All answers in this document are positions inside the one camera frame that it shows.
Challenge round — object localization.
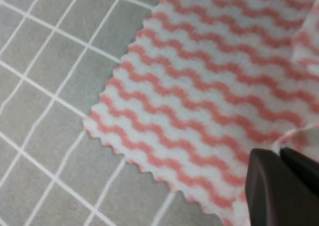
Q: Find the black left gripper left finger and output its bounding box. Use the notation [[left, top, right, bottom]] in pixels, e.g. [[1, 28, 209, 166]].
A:
[[245, 149, 319, 226]]

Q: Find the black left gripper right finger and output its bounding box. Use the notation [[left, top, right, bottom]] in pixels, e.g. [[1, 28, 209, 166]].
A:
[[280, 148, 319, 195]]

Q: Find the pink white wavy striped towel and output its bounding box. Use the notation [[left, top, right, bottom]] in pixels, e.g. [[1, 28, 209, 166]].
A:
[[83, 0, 319, 226]]

